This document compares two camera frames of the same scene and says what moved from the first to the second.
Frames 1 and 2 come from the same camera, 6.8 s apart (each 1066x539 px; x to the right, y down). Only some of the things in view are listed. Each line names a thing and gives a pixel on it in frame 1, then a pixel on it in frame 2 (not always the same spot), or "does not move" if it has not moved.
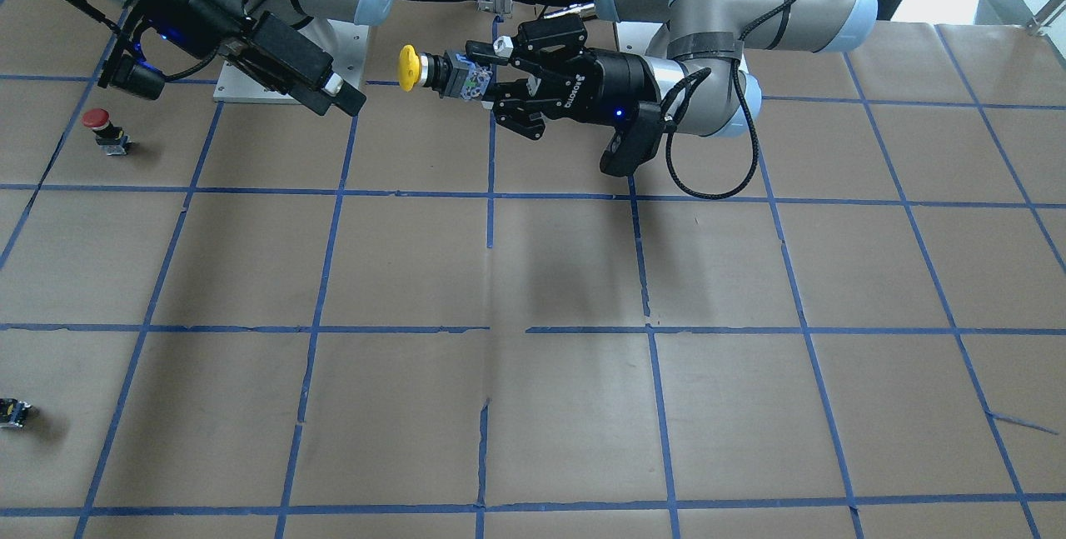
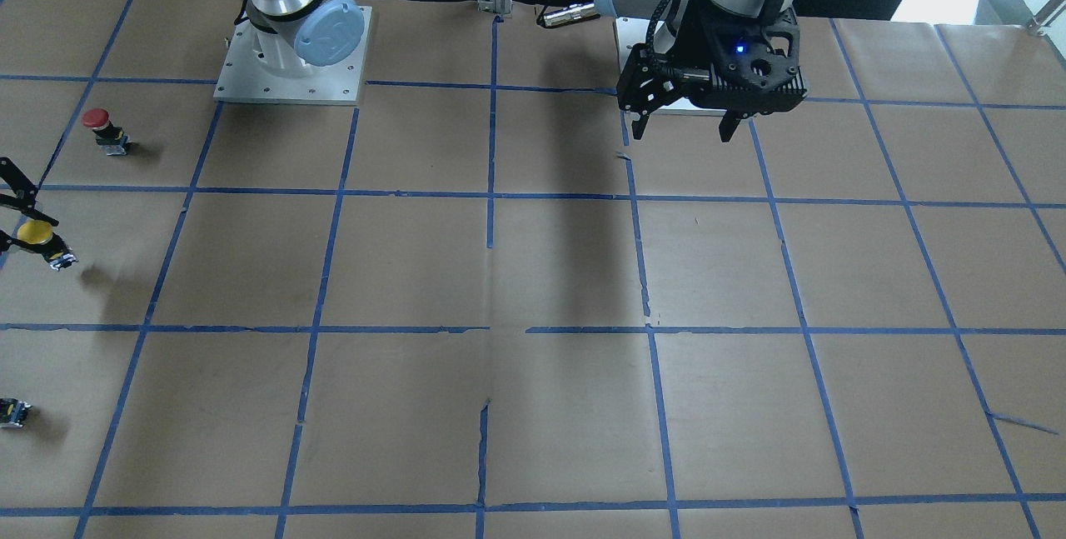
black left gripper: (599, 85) → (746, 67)
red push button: (112, 138) does not move
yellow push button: (450, 75) → (54, 249)
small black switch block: (13, 412) does not move
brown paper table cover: (276, 318) does not move
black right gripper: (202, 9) → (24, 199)
